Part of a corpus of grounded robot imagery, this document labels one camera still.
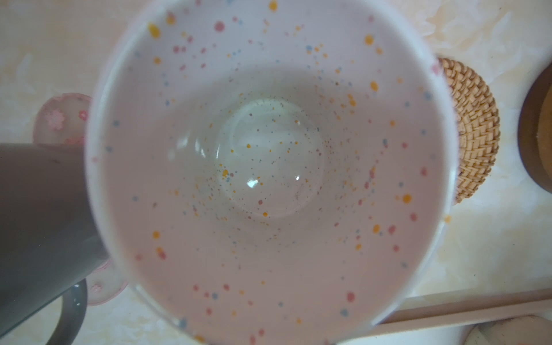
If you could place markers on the white mug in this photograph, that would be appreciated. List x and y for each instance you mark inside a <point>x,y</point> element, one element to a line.
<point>271,172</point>

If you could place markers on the round woven rattan coaster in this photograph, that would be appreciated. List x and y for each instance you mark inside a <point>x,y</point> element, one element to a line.
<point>478,125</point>

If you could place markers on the pink flower silicone coaster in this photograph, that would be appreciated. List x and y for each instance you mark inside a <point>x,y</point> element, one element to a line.
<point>62,121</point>

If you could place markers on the grey mug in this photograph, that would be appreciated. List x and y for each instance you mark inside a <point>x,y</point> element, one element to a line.
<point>49,242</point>

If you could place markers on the round brown wooden coaster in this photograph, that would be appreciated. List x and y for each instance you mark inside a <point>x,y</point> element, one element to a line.
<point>534,131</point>

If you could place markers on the translucent white tray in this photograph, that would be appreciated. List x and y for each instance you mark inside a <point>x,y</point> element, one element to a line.
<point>462,313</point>

